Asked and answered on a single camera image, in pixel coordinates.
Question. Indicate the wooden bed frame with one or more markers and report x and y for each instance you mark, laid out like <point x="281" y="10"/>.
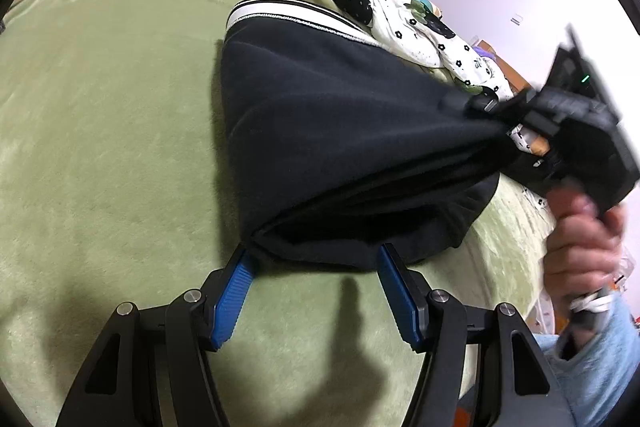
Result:
<point x="517" y="79"/>

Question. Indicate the white star-print basket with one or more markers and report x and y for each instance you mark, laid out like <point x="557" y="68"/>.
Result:
<point x="544" y="314"/>

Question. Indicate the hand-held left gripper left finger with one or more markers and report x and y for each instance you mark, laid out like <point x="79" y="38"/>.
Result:
<point x="232" y="297"/>

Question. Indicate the person's right forearm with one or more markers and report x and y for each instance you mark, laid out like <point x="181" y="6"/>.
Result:
<point x="600" y="372"/>

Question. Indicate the black pants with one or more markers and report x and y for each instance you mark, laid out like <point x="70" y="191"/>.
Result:
<point x="325" y="132"/>

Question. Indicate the purple fluffy cushion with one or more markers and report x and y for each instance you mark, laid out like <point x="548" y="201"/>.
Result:
<point x="482" y="53"/>

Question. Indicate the white wall switch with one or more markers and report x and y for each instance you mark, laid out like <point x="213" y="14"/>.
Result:
<point x="516" y="19"/>

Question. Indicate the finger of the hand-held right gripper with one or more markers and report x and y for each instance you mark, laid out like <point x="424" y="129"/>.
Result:
<point x="527" y="167"/>
<point x="480" y="103"/>

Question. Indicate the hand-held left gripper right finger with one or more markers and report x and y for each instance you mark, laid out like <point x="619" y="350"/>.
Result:
<point x="397" y="302"/>

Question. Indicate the green plush bed sheet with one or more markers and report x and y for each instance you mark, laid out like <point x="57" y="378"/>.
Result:
<point x="100" y="132"/>

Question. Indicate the person's right hand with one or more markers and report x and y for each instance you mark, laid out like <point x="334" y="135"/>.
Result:
<point x="575" y="247"/>

